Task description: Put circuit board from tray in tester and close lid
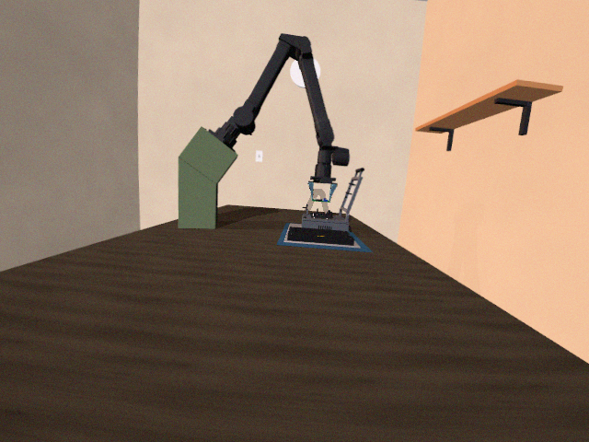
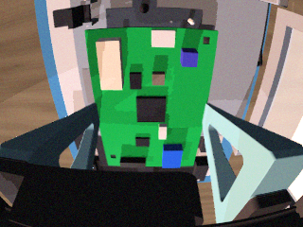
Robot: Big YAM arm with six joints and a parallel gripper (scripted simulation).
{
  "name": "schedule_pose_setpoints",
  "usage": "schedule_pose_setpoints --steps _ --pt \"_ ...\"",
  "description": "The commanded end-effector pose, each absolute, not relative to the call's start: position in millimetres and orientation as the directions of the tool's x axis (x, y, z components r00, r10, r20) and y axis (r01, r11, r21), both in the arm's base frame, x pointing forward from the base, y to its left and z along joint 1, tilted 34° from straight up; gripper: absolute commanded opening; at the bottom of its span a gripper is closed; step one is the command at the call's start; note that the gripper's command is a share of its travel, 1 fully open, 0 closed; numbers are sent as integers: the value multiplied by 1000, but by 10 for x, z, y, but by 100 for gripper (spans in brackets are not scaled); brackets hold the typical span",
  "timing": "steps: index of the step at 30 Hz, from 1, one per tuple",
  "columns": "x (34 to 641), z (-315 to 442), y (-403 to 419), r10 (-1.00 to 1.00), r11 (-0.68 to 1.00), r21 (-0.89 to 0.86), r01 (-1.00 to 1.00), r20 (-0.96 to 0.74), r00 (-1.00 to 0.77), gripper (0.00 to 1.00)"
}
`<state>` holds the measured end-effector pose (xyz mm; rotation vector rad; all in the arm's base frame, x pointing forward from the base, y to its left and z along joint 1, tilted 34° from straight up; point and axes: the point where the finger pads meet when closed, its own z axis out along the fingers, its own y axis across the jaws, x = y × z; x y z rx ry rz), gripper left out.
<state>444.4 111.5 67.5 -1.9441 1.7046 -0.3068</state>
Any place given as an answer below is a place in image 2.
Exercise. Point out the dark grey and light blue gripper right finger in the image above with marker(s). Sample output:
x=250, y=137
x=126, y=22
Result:
x=271, y=162

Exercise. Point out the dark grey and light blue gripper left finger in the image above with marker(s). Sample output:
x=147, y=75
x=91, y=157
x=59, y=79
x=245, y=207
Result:
x=43, y=146

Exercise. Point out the green circuit board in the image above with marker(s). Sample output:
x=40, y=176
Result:
x=151, y=84

